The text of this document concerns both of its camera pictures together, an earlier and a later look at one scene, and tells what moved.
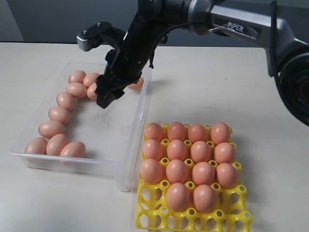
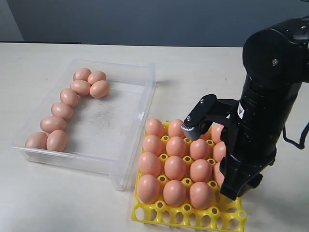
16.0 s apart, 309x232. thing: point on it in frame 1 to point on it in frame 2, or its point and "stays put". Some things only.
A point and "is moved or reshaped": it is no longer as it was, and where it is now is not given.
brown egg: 154,131 is moved or reshaped
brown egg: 224,152 stays put
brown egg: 138,85 to 147,189
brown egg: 204,198 is moved or reshaped
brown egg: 176,171 is moved or reshaped
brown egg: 152,149 is moved or reshaped
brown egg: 197,133 to 207,136
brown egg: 220,133 stays put
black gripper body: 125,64 to 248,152
